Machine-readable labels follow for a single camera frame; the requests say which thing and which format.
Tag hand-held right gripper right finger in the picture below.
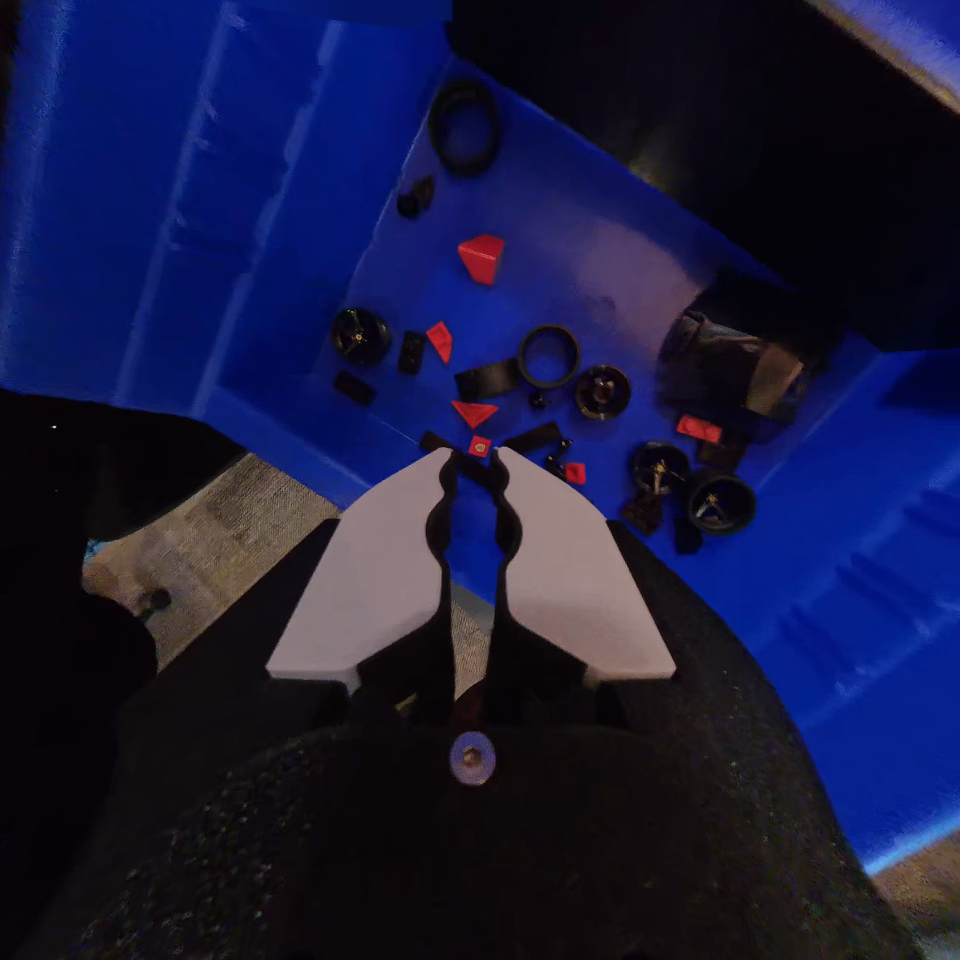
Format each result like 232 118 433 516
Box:
491 446 679 694

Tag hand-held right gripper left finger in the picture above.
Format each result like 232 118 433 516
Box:
266 446 459 699

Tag blue plastic bin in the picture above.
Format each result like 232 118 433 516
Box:
0 0 960 879

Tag pile of lego pieces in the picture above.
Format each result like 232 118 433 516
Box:
330 78 759 556

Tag crumpled plastic bag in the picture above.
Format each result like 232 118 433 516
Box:
656 267 823 436

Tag black bin divider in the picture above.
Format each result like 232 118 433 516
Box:
450 0 960 354

